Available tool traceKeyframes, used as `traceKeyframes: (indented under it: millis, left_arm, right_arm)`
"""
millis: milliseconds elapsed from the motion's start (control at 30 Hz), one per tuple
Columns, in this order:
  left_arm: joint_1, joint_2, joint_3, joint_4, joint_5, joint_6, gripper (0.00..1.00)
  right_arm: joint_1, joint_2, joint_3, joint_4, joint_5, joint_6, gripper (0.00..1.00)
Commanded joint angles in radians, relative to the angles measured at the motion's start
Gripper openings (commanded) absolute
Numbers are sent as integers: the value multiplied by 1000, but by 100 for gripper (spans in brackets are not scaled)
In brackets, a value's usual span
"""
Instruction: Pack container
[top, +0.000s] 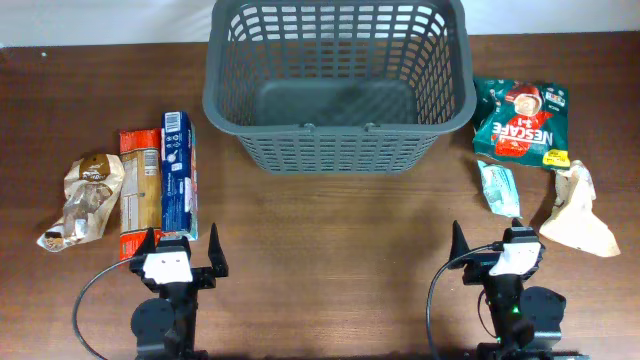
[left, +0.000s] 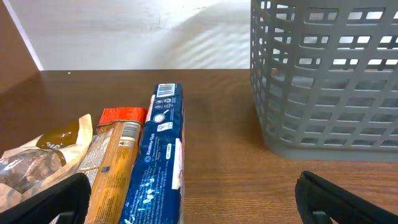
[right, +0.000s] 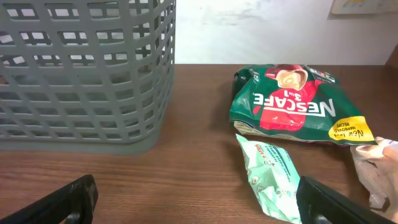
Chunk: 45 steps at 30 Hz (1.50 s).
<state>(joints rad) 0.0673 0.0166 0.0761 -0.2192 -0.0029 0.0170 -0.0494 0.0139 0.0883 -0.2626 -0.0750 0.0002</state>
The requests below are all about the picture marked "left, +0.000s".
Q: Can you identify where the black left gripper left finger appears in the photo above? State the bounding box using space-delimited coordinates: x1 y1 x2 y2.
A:
1 173 91 224

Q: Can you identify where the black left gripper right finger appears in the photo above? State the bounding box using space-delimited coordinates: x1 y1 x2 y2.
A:
295 171 397 224

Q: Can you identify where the beige cookie bag brown label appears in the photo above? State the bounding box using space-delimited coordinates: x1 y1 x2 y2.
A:
1 114 93 212

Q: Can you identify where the blue tissue multipack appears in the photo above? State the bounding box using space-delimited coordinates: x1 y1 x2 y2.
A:
119 83 185 224

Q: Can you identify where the grey plastic basket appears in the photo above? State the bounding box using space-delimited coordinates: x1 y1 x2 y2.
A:
250 0 397 162

